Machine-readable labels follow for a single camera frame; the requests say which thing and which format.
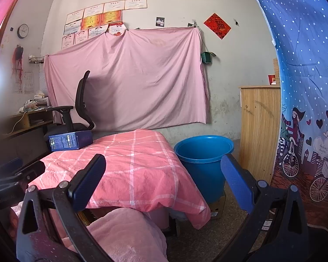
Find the wooden cabinet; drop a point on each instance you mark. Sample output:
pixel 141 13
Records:
pixel 259 131

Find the blue plastic bucket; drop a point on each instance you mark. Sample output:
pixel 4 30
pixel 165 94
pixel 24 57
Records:
pixel 202 174

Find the pink checked bedcover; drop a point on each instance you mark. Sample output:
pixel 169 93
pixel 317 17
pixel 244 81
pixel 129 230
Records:
pixel 142 174

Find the black office chair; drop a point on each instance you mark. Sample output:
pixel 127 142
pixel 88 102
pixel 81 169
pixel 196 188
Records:
pixel 80 98

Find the white tissue box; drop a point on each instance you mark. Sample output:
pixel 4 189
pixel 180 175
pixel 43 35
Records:
pixel 41 95

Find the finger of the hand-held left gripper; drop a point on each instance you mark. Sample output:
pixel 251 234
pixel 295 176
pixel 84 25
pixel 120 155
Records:
pixel 11 165
pixel 31 170

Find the stack of books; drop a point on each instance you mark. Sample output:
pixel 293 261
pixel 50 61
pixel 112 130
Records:
pixel 34 106

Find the wooden desk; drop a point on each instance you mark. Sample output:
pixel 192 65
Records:
pixel 21 122

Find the round wall clock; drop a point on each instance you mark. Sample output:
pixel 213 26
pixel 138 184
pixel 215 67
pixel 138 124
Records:
pixel 23 31

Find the wall calendar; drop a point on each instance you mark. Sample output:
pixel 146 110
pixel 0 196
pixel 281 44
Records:
pixel 27 83

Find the blue cardboard box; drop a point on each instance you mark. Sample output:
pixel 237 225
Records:
pixel 68 141

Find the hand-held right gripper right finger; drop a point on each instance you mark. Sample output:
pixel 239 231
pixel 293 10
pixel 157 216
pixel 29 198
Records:
pixel 236 185

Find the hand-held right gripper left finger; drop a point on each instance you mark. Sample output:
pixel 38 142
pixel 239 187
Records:
pixel 88 185

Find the red paper wall decoration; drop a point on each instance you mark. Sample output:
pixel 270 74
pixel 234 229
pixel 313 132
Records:
pixel 217 26

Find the pink fluffy towel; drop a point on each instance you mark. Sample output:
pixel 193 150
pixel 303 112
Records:
pixel 125 237

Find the pink wall sheet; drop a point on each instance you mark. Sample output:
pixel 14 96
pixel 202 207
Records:
pixel 131 79

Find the brown cardboard box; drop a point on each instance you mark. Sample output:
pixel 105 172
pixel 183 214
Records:
pixel 218 208

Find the green wall holder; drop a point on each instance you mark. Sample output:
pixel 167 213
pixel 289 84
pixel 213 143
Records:
pixel 206 57

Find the blue printed curtain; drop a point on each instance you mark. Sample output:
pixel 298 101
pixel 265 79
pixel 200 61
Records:
pixel 303 60

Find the red window curtain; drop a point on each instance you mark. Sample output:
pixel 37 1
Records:
pixel 2 8

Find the tan slatted container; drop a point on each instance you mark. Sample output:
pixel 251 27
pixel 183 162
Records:
pixel 277 71

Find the red tassel ornament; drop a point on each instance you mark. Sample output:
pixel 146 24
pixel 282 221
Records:
pixel 17 57

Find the red cup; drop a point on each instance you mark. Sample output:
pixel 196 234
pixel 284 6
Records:
pixel 271 79

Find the group of wall certificates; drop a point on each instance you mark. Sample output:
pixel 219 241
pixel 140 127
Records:
pixel 103 16

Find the wall photo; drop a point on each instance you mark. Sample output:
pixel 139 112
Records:
pixel 160 21

